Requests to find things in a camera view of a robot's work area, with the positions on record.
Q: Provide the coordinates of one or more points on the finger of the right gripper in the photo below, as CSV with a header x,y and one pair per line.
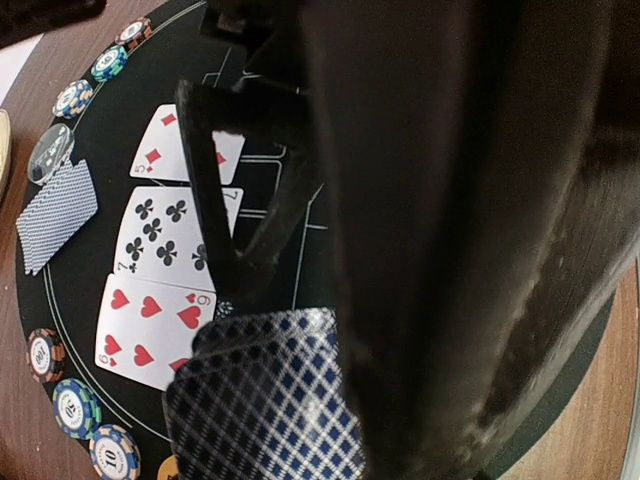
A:
x,y
235,200

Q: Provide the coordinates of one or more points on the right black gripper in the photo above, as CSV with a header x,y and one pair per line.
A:
x,y
481,160

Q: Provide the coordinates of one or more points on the five of diamonds card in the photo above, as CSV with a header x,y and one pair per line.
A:
x,y
160,153

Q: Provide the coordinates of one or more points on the orange hundred chip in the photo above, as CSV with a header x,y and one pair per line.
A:
x,y
134,33
45,355

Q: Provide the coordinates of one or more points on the seven of clubs card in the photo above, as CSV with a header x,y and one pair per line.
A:
x,y
160,240

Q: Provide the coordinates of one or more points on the green chips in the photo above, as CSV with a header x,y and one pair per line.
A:
x,y
109,64

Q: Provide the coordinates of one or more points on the blue chips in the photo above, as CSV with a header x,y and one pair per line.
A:
x,y
114,453
73,100

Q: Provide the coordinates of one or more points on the dealt card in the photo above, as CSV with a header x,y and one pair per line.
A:
x,y
56,213

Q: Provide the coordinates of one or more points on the six of hearts card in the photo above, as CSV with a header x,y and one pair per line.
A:
x,y
145,329

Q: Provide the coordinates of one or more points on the blue playing card deck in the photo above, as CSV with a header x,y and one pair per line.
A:
x,y
262,398

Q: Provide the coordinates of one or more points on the green chip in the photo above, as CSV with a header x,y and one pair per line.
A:
x,y
76,409

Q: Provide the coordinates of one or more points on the orange big blind button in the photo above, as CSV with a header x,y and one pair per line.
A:
x,y
168,470

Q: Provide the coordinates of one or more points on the beige ceramic saucer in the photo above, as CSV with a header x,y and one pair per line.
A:
x,y
5,148

